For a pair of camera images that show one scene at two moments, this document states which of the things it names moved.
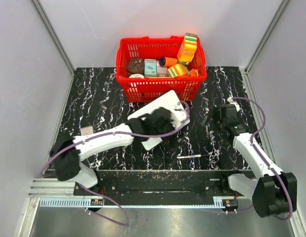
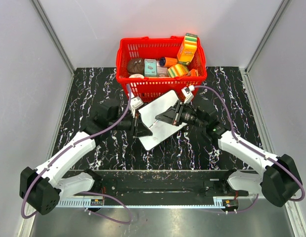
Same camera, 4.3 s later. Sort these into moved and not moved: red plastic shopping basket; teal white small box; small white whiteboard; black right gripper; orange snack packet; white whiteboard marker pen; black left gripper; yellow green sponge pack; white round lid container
Moved: black right gripper; black left gripper; white whiteboard marker pen
Not moved: orange snack packet; white round lid container; red plastic shopping basket; teal white small box; small white whiteboard; yellow green sponge pack
